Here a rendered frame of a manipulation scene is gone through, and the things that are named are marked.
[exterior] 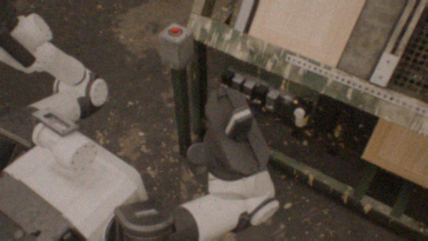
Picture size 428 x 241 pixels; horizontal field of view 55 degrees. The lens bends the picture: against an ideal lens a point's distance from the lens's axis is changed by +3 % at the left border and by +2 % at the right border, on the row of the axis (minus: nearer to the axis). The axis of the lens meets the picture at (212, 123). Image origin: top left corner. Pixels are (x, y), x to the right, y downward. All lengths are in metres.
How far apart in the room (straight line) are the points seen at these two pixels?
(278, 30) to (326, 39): 0.22
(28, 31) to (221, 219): 0.59
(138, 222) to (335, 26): 1.35
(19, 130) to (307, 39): 1.30
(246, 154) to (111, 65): 2.79
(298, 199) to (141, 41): 1.84
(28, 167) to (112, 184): 0.18
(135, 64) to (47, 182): 2.41
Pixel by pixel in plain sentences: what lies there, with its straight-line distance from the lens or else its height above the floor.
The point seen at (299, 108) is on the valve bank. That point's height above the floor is 0.74.
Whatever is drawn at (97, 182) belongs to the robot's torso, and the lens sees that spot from 0.86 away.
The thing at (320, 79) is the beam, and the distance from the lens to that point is 1.85.
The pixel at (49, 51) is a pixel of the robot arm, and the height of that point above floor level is 1.42.
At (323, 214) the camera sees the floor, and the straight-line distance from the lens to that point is 2.44.
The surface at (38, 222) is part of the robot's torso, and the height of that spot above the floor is 1.37.
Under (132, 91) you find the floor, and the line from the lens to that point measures 3.02.
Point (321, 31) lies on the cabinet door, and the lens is 1.89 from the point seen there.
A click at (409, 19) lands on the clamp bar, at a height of 1.12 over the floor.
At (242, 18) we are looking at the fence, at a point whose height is 0.95.
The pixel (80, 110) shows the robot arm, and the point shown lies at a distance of 1.18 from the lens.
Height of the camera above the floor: 2.06
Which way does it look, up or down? 49 degrees down
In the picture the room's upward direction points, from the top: straight up
